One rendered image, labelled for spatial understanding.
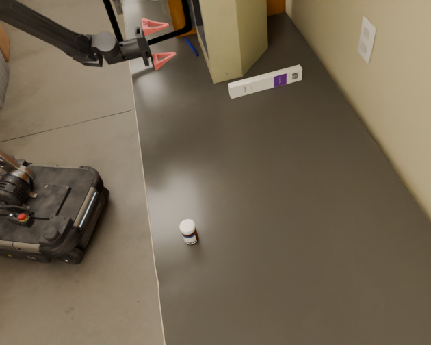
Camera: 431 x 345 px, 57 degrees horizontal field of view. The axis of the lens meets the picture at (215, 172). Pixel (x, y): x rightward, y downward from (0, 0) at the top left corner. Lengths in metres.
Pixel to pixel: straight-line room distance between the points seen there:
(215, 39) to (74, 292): 1.46
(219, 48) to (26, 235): 1.38
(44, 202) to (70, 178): 0.20
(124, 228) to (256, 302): 1.46
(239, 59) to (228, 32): 0.11
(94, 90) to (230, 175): 2.29
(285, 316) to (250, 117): 0.67
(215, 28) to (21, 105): 2.38
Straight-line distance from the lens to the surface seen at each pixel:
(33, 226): 2.26
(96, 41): 1.20
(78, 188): 2.29
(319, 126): 1.31
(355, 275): 1.02
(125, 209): 2.40
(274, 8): 1.86
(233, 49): 1.44
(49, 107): 3.35
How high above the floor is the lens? 1.85
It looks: 49 degrees down
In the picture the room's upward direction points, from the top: 11 degrees counter-clockwise
